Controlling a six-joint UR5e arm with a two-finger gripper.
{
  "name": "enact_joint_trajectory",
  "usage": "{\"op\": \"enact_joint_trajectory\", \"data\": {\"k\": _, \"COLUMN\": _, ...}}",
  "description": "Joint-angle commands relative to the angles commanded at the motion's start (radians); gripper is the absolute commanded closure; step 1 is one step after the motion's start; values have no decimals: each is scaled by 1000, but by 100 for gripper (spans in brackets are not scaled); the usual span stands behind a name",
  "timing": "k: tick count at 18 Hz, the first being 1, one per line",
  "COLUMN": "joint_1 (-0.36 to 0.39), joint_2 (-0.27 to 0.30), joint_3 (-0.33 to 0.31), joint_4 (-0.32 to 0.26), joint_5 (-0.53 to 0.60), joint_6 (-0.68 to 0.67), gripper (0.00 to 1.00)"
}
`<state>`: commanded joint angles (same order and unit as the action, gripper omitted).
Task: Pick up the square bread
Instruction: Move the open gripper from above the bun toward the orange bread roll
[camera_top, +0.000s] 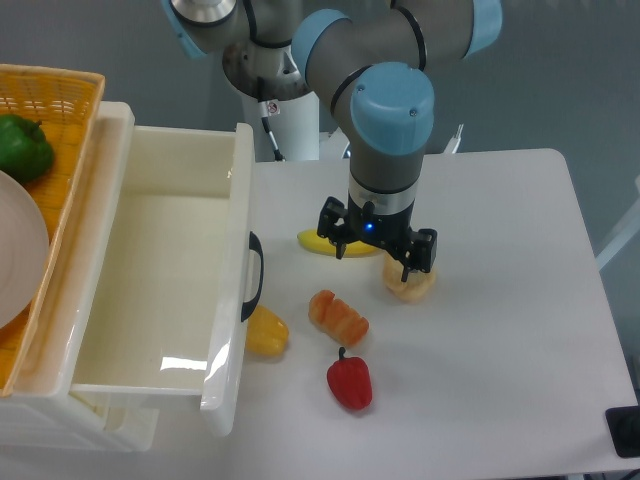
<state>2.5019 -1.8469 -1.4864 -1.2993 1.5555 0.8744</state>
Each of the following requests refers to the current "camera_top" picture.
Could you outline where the black device at edge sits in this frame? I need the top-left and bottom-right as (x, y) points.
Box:
(605, 406), (640, 458)

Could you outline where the green bell pepper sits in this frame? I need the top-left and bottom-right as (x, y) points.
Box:
(1, 114), (55, 184)

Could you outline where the beige plate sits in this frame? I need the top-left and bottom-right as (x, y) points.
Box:
(1, 172), (49, 327)

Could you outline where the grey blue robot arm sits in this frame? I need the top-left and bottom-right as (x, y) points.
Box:
(163, 1), (503, 275)

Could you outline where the pale square bread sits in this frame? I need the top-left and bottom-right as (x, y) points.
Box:
(382, 253), (437, 303)

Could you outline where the orange sliced bread loaf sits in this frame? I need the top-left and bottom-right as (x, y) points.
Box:
(308, 290), (369, 347)

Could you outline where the orange woven basket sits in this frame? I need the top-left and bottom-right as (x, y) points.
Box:
(1, 64), (105, 397)

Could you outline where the white drawer cabinet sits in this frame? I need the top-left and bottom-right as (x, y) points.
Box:
(1, 102), (158, 451)

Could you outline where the black drawer handle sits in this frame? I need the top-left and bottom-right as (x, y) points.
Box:
(241, 231), (264, 322)

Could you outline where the yellow bell pepper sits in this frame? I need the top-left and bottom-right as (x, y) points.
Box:
(245, 305), (289, 357)

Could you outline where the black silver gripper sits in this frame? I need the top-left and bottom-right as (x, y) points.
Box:
(317, 174), (438, 283)

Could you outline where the white plastic drawer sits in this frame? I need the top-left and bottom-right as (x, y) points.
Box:
(71, 124), (254, 436)

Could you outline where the red bell pepper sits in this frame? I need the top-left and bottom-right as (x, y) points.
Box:
(326, 347), (373, 411)

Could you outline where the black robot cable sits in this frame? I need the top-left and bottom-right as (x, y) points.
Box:
(256, 77), (286, 163)

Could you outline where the yellow banana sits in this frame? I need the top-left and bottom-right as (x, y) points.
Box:
(297, 229), (380, 258)

